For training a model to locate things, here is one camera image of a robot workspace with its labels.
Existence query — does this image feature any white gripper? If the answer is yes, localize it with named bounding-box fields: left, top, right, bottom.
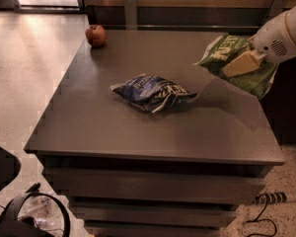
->
left=222, top=11, right=296, bottom=78

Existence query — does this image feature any green jalapeno chip bag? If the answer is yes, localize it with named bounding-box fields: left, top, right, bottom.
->
left=196, top=34, right=278, bottom=99

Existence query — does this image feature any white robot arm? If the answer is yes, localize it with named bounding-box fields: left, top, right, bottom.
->
left=222, top=7, right=296, bottom=78

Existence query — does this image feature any blue chip bag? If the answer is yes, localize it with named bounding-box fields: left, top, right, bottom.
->
left=111, top=74, right=197, bottom=114

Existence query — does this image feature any red apple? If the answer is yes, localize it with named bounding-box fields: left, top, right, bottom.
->
left=85, top=25, right=107, bottom=48

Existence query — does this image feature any grey drawer cabinet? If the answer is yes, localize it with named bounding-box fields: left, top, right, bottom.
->
left=26, top=31, right=284, bottom=237

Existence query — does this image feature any white power strip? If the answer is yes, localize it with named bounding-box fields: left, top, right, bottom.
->
left=252, top=192, right=296, bottom=204

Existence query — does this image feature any black chair seat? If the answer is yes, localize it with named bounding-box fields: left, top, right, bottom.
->
left=0, top=147, right=21, bottom=192

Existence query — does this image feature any black headset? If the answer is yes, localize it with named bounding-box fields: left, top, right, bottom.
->
left=0, top=184, right=71, bottom=237

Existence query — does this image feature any right metal shelf bracket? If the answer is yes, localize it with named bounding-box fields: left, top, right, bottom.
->
left=265, top=0, right=289, bottom=21

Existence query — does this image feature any metal shelf bracket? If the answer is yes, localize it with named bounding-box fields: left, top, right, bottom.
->
left=123, top=0, right=138, bottom=30
left=265, top=0, right=289, bottom=21

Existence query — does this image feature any left metal shelf bracket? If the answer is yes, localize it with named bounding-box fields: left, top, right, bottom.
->
left=123, top=0, right=138, bottom=30

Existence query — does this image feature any black power cable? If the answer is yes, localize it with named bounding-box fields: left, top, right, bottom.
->
left=246, top=200, right=278, bottom=237

